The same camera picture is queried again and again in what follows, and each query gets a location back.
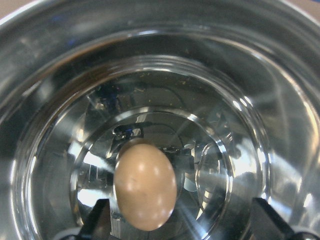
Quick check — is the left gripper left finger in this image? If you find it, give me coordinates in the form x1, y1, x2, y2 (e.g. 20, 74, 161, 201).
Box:
78, 199, 111, 240

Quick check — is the brown egg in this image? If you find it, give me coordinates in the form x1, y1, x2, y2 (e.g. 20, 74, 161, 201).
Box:
113, 143, 177, 231

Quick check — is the pale green electric pot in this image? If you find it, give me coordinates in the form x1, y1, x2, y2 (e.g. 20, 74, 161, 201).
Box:
0, 0, 320, 240

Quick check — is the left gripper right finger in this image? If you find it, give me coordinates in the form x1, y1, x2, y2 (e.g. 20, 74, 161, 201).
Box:
251, 197, 295, 240

